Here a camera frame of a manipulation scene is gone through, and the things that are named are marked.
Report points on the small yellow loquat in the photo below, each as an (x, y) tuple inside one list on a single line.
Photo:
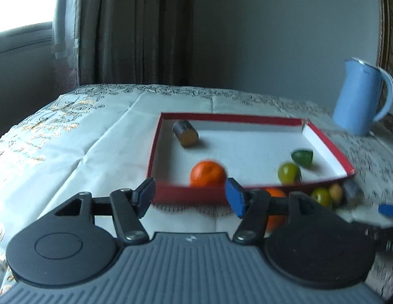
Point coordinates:
[(336, 193)]

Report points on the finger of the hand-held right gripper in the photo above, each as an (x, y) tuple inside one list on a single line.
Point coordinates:
[(388, 210)]

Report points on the mandarin orange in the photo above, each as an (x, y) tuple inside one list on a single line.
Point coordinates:
[(275, 192), (208, 172)]

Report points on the light blue electric kettle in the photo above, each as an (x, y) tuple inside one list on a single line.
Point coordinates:
[(358, 101)]

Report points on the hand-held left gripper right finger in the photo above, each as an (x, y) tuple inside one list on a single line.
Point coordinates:
[(236, 199)]

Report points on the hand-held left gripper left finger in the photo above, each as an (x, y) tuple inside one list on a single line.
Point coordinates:
[(145, 196)]

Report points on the brown curtain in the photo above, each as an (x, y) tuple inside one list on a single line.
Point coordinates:
[(136, 22)]

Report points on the green tomato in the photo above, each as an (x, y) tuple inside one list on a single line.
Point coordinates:
[(288, 172), (321, 196)]

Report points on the gold wall moulding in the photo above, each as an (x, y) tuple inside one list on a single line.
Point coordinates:
[(382, 22)]

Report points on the red cardboard box tray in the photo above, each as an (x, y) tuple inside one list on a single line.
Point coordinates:
[(247, 145)]

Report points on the white embroidered tablecloth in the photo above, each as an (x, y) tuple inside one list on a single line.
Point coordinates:
[(88, 152)]

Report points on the sheer white curtain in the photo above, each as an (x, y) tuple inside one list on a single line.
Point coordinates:
[(65, 22)]

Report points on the cut green lime half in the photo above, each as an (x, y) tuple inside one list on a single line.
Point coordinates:
[(302, 157)]

